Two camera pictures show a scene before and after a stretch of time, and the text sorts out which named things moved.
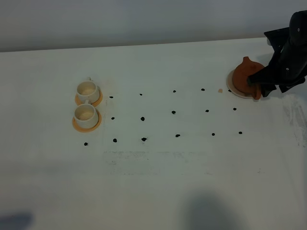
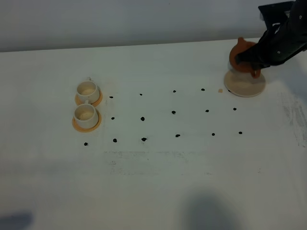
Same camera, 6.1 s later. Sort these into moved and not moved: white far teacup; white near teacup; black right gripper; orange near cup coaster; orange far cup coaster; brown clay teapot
Moved: black right gripper; brown clay teapot
Not moved: white far teacup; orange far cup coaster; orange near cup coaster; white near teacup
